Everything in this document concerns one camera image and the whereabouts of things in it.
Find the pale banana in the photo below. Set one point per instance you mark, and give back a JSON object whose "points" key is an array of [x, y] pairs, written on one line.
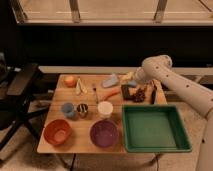
{"points": [[80, 87]]}

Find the black office chair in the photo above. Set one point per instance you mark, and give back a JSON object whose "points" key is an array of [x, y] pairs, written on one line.
{"points": [[16, 94]]}

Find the light blue cloth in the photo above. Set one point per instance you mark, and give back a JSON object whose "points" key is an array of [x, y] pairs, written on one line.
{"points": [[113, 80]]}

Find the black rectangular block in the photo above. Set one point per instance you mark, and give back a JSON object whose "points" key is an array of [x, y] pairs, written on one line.
{"points": [[125, 92]]}

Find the orange carrot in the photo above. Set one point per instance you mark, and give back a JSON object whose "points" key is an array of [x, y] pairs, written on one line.
{"points": [[110, 94]]}

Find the dark red grape bunch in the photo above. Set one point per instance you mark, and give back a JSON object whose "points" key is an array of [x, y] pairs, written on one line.
{"points": [[139, 95]]}

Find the green plastic tray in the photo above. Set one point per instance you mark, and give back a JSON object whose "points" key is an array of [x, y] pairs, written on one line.
{"points": [[154, 129]]}

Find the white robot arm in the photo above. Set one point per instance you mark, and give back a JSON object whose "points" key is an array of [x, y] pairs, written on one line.
{"points": [[197, 96]]}

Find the orange bowl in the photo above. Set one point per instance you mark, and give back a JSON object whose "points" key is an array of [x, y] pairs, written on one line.
{"points": [[57, 132]]}

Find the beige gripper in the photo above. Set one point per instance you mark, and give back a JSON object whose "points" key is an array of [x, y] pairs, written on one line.
{"points": [[128, 76]]}

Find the orange round fruit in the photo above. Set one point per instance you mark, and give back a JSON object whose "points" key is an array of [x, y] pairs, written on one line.
{"points": [[70, 81]]}

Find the small blue object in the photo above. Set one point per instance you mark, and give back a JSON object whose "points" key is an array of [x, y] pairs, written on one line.
{"points": [[132, 83]]}

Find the purple bowl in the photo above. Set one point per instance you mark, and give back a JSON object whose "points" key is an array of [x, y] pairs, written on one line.
{"points": [[104, 134]]}

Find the wooden table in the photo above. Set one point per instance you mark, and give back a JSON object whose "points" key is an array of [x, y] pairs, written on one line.
{"points": [[79, 140]]}

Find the white cup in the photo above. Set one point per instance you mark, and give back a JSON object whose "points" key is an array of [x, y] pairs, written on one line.
{"points": [[105, 109]]}

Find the blue cup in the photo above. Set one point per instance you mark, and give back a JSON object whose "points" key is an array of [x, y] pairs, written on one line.
{"points": [[68, 110]]}

